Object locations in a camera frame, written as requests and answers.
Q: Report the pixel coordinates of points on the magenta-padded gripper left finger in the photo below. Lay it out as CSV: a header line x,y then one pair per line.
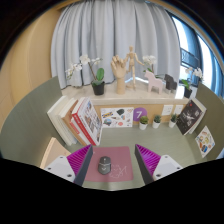
x,y
58,166

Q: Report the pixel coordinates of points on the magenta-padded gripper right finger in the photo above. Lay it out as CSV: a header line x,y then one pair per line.
x,y
168,166

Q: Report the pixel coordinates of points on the dark grey computer mouse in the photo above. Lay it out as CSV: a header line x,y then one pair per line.
x,y
104,165

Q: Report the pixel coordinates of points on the maroon rectangular mouse pad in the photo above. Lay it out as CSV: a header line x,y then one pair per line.
x,y
121,160

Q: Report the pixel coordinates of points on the beige card booklet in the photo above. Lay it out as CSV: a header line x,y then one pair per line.
x,y
53,151

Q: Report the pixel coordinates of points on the small succulent in white pot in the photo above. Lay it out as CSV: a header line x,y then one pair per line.
x,y
156,125
172,124
143,126

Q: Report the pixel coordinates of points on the food illustration sticker sheet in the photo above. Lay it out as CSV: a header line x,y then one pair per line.
x,y
205,141

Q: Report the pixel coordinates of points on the white book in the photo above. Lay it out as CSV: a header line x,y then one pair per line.
x,y
58,116

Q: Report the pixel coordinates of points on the tan kraft book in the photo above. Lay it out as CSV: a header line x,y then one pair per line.
x,y
70,115

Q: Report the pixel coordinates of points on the green felt desk divider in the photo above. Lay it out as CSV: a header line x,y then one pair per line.
x,y
26,123
215,113

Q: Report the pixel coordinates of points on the black cover book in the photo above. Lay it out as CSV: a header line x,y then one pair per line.
x,y
189,116

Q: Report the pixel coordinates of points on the purple round number sign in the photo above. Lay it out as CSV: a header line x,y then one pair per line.
x,y
140,113

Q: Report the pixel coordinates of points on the white illustrated sticker card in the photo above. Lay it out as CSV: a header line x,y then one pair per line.
x,y
116,117

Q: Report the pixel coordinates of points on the black wooden horse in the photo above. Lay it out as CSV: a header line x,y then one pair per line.
x,y
170,82

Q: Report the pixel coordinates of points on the pink wooden horse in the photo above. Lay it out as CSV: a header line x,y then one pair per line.
x,y
154,81

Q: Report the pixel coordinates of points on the wooden hand model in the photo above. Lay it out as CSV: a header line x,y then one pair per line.
x,y
119,73

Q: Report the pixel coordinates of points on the wooden artist mannequin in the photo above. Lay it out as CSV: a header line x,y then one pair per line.
x,y
132,63

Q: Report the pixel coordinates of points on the light grey curtain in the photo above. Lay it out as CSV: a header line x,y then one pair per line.
x,y
110,30

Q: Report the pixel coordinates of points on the white wall socket plate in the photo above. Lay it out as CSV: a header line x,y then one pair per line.
x,y
167,110
178,109

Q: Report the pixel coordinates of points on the window with dark frame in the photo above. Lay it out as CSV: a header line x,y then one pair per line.
x,y
200,50

